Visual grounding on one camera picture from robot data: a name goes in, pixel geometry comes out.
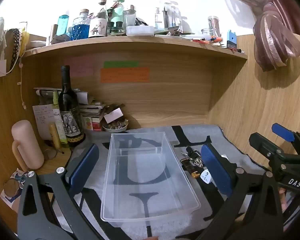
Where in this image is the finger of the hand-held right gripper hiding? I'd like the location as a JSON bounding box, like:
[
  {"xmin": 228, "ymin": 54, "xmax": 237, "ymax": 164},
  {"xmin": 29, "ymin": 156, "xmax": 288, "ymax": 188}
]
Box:
[
  {"xmin": 249, "ymin": 132, "xmax": 284, "ymax": 160},
  {"xmin": 272, "ymin": 123, "xmax": 300, "ymax": 143}
]

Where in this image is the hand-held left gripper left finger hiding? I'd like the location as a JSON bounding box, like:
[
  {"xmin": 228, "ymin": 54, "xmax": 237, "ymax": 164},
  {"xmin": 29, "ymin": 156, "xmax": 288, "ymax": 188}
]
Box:
[{"xmin": 17, "ymin": 144, "xmax": 100, "ymax": 240}]

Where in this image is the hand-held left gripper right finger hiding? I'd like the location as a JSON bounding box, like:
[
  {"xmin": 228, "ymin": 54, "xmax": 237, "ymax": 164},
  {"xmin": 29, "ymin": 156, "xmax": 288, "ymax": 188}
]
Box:
[{"xmin": 190, "ymin": 144, "xmax": 283, "ymax": 240}]

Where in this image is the white charger plug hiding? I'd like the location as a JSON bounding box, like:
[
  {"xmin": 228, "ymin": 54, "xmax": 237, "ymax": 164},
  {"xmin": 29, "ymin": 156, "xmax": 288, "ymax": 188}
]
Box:
[{"xmin": 200, "ymin": 170, "xmax": 212, "ymax": 183}]

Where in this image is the dark perfume bottle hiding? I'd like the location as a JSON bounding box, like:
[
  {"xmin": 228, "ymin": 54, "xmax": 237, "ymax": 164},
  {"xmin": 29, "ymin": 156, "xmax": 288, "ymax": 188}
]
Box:
[{"xmin": 182, "ymin": 159, "xmax": 200, "ymax": 179}]

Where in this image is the clear plastic box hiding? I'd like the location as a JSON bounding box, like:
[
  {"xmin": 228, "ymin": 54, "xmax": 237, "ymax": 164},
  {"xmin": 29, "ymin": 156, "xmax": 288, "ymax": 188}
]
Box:
[{"xmin": 100, "ymin": 131, "xmax": 201, "ymax": 222}]

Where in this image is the person's right hand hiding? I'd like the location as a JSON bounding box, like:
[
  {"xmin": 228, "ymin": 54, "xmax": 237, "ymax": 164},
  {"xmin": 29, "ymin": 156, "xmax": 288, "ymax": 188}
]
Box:
[{"xmin": 279, "ymin": 189, "xmax": 288, "ymax": 209}]

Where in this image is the grey mat with black letters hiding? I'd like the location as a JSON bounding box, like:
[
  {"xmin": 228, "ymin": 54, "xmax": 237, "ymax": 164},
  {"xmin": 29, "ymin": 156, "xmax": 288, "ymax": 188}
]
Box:
[{"xmin": 72, "ymin": 124, "xmax": 268, "ymax": 240}]

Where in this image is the fruit print box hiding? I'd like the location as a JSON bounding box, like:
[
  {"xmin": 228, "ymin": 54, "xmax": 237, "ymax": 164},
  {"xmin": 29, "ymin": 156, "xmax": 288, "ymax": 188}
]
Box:
[{"xmin": 83, "ymin": 116, "xmax": 94, "ymax": 130}]

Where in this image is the yellow tube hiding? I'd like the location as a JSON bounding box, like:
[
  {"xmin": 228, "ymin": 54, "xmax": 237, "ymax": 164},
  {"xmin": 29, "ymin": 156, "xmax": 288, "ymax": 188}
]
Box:
[{"xmin": 49, "ymin": 124, "xmax": 62, "ymax": 150}]

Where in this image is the white bowl of stones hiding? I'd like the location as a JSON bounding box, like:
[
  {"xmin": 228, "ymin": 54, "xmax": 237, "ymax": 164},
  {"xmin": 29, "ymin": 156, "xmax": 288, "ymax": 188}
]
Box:
[{"xmin": 102, "ymin": 120, "xmax": 129, "ymax": 133}]

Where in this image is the green spray bottle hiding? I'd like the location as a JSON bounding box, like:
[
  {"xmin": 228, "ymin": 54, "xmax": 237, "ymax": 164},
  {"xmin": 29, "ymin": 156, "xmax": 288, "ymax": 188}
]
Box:
[{"xmin": 52, "ymin": 91, "xmax": 68, "ymax": 144}]

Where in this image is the stack of books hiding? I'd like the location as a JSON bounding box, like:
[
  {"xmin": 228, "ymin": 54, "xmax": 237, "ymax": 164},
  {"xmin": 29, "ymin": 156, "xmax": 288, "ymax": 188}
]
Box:
[{"xmin": 79, "ymin": 100, "xmax": 107, "ymax": 123}]

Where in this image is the white card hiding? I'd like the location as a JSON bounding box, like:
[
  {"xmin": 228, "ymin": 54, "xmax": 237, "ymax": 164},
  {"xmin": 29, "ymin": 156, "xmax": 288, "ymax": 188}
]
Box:
[{"xmin": 104, "ymin": 107, "xmax": 124, "ymax": 123}]

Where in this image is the white handwritten note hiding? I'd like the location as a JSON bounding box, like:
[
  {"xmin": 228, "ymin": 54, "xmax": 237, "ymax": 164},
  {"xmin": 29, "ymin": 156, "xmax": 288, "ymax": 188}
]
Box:
[{"xmin": 32, "ymin": 104, "xmax": 55, "ymax": 140}]

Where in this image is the folded white paper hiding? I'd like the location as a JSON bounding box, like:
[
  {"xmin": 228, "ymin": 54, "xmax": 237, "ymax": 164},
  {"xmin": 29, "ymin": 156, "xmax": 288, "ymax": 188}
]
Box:
[{"xmin": 76, "ymin": 91, "xmax": 89, "ymax": 105}]

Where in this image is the dark wine bottle elephant label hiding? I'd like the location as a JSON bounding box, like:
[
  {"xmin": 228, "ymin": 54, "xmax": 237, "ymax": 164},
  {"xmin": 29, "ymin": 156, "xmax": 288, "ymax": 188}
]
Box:
[{"xmin": 57, "ymin": 65, "xmax": 86, "ymax": 150}]

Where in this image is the cartoon sticker card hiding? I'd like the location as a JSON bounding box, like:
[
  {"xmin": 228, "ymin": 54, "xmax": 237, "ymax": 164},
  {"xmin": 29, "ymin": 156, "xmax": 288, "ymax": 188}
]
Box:
[{"xmin": 0, "ymin": 169, "xmax": 30, "ymax": 210}]

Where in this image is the rolled newspaper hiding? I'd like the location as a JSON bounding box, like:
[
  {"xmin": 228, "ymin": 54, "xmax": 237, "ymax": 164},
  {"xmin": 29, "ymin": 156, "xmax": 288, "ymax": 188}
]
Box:
[{"xmin": 34, "ymin": 87, "xmax": 63, "ymax": 97}]

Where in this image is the pink curtain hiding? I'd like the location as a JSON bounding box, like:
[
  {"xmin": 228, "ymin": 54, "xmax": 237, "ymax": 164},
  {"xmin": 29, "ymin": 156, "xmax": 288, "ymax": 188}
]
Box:
[{"xmin": 215, "ymin": 0, "xmax": 300, "ymax": 72}]

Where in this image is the orange sticky note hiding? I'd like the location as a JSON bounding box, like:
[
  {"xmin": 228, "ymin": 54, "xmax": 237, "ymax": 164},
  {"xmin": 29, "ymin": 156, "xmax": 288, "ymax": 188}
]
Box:
[{"xmin": 100, "ymin": 67, "xmax": 150, "ymax": 83}]

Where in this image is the pink sticky note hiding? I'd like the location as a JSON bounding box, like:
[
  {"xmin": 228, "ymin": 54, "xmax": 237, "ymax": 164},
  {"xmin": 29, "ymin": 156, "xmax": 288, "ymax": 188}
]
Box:
[{"xmin": 64, "ymin": 56, "xmax": 94, "ymax": 77}]

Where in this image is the blue box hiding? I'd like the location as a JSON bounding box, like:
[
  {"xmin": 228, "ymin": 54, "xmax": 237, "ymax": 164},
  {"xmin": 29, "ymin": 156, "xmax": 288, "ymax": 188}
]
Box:
[{"xmin": 226, "ymin": 30, "xmax": 237, "ymax": 49}]

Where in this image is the green sticky note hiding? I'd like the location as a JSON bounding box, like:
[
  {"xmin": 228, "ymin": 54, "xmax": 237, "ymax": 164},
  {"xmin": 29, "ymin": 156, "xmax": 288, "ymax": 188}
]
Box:
[{"xmin": 104, "ymin": 61, "xmax": 140, "ymax": 68}]

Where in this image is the tall glass jar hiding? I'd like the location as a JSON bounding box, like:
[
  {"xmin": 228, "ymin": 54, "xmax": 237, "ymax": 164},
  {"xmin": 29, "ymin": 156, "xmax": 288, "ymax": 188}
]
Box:
[{"xmin": 207, "ymin": 16, "xmax": 221, "ymax": 38}]

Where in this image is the glass bottle with blue beads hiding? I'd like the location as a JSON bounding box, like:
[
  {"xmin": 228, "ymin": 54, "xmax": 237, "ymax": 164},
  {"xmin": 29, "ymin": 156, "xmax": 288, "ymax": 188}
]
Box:
[{"xmin": 71, "ymin": 9, "xmax": 91, "ymax": 40}]

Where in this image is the white label glass bottle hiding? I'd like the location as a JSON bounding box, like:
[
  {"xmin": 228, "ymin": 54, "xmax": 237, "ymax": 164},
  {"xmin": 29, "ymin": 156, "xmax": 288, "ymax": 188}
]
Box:
[{"xmin": 88, "ymin": 0, "xmax": 108, "ymax": 38}]

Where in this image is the blue liquid bottle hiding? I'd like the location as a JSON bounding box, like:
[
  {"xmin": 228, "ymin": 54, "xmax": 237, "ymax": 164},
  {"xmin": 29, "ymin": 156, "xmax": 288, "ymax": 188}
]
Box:
[{"xmin": 57, "ymin": 11, "xmax": 71, "ymax": 35}]

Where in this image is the clear plastic case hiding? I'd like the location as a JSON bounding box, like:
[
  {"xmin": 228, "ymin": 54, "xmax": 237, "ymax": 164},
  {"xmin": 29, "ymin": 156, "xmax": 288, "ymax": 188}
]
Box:
[{"xmin": 126, "ymin": 25, "xmax": 155, "ymax": 37}]

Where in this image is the clear glass bottle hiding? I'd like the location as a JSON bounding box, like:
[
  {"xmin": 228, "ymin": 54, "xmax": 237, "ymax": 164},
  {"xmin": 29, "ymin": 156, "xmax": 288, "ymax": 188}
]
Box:
[{"xmin": 124, "ymin": 5, "xmax": 137, "ymax": 28}]

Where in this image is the green pump bottle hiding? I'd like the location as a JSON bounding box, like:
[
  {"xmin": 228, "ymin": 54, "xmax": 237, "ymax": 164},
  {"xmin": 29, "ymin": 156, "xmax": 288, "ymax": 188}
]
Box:
[{"xmin": 109, "ymin": 0, "xmax": 127, "ymax": 37}]

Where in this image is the clear plastic container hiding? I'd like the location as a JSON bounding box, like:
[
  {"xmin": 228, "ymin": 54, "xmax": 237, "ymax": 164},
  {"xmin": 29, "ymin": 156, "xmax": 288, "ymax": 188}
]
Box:
[{"xmin": 155, "ymin": 0, "xmax": 183, "ymax": 29}]

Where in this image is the black patterned strap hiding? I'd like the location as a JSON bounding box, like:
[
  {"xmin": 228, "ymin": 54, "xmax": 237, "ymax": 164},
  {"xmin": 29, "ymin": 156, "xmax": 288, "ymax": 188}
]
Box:
[{"xmin": 5, "ymin": 29, "xmax": 22, "ymax": 70}]

